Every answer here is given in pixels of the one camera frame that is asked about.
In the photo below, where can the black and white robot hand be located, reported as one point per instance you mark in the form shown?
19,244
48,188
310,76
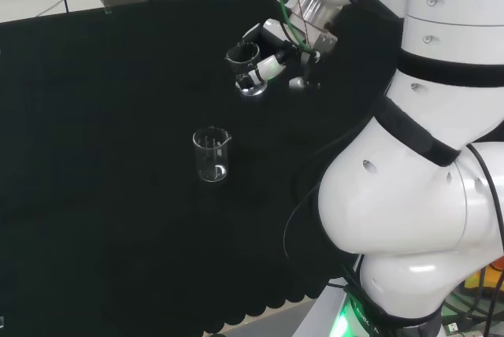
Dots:
271,32

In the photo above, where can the clear glass beaker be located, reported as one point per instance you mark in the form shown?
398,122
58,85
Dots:
210,160
243,56

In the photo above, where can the black scalloped bench cloth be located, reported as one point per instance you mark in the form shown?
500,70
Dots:
98,156

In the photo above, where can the yellow stop button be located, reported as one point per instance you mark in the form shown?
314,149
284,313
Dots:
486,274

